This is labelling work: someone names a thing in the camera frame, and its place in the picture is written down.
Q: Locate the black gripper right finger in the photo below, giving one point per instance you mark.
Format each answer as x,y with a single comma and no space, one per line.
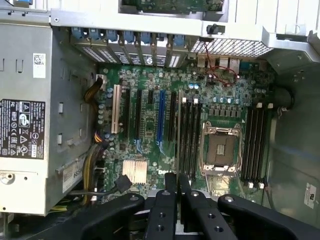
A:
200,217

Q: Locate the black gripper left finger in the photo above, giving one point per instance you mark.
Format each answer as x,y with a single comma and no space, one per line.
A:
160,215

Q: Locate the black RAM slot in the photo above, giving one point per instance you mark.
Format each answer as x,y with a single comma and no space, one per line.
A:
183,137
263,145
247,145
252,145
258,145
198,137
193,137
188,137

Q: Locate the blue expansion slot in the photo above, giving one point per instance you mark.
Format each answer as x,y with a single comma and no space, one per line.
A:
161,115

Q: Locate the long black expansion slot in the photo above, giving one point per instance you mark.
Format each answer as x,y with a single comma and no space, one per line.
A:
138,112
172,115
127,112

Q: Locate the white expansion slot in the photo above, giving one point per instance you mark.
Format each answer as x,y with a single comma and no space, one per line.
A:
116,110

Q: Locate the short black expansion slot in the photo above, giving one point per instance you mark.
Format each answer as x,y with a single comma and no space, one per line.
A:
150,97

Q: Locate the silver chipset heatsink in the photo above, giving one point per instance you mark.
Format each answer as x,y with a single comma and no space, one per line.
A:
134,172

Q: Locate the metal CPU socket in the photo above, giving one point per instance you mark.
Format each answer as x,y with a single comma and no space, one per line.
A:
220,147

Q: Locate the white numbered label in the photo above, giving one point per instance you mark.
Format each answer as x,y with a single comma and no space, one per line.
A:
73,176

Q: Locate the silver open PC case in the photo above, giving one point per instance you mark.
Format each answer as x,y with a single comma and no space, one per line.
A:
290,150

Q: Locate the white warning sticker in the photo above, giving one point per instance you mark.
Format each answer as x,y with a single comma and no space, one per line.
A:
313,195

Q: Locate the green motherboard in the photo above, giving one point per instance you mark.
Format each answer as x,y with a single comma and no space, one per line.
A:
150,75

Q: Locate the black round case fitting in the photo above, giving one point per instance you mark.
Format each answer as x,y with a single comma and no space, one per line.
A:
283,98

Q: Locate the black certification label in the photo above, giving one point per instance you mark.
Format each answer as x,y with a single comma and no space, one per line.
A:
22,127

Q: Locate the black case plunger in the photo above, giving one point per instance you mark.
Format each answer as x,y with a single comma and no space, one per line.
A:
212,29

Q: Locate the white barcode sticker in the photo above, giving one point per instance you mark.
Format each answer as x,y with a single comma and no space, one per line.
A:
39,65

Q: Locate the grey power supply unit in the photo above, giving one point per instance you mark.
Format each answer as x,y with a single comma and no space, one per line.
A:
25,75

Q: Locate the green graphics card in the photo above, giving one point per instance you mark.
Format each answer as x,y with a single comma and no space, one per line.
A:
175,5

